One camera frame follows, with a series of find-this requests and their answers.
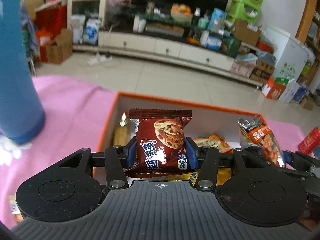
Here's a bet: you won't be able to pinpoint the white blue sack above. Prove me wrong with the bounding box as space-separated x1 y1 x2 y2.
86 19 101 45

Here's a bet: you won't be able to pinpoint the pink floral tablecloth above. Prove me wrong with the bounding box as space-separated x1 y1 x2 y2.
0 75 309 229

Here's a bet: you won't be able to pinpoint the orange patterned snack packet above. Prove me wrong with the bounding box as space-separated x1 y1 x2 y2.
194 134 233 153

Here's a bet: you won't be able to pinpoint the red soda can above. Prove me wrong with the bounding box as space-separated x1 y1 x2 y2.
297 127 320 160

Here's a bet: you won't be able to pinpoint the green plastic rack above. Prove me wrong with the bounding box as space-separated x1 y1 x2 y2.
226 0 265 27

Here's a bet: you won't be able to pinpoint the white biscuit packet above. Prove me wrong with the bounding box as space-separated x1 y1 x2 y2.
9 195 25 224

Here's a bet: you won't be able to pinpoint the white jars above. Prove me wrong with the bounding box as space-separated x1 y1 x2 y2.
134 15 147 33

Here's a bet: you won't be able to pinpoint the wooden shelf unit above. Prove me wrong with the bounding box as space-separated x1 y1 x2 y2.
296 0 320 85

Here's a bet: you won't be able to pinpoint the red yellow biscuit packet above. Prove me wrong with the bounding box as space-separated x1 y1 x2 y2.
114 111 131 147

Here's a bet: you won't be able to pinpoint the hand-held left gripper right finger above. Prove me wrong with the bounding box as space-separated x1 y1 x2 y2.
185 137 273 190

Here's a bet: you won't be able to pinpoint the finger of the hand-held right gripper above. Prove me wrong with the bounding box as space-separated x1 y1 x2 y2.
282 150 320 167
271 164 315 180

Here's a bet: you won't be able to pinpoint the orange gift carton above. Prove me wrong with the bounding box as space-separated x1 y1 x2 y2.
261 77 286 100

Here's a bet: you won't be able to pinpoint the bowl of oranges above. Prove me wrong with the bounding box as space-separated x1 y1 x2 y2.
171 4 193 23

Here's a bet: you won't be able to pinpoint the white blue carton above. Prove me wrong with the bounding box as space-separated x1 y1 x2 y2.
279 80 301 104

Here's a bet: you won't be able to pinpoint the tall blue white packet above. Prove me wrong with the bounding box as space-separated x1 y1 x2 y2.
209 7 227 32

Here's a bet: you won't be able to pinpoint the white power strip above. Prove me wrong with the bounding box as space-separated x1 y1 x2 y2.
87 55 112 67

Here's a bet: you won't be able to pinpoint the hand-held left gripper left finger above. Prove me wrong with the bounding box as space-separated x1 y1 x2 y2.
59 138 137 190

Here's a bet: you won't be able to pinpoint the blue white tissue box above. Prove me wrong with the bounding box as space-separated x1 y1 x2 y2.
206 36 222 50

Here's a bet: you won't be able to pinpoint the orange clear snack packet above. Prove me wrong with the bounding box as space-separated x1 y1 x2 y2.
238 115 285 167

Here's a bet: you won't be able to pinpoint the large brown cardboard box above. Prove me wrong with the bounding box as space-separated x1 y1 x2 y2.
232 19 262 47

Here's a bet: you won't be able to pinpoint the orange cardboard box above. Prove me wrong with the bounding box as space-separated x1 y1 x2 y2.
94 92 270 184

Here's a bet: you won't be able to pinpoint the white television stand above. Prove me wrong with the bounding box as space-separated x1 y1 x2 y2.
98 15 265 88

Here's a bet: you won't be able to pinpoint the pink white carton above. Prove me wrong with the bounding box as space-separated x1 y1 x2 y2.
230 54 258 78

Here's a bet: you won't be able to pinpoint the brown printed carton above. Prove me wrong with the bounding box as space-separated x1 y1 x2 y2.
250 60 275 84

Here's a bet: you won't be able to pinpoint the white chest freezer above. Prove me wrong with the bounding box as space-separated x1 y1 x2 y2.
266 26 316 85

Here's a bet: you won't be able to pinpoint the brown cookie packet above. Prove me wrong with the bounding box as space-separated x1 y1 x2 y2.
124 108 193 179

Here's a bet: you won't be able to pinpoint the blue thermos flask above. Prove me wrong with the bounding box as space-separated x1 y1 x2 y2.
0 0 46 145

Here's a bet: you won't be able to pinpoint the open small cardboard box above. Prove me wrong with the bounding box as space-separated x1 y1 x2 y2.
46 29 73 64

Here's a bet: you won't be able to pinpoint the red gift bag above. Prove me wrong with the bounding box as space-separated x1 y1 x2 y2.
35 4 68 63

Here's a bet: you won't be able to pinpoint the white glass door cabinet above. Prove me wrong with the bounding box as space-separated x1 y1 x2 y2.
67 0 107 43

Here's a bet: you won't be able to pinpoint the dark green box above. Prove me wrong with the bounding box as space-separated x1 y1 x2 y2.
221 36 242 58

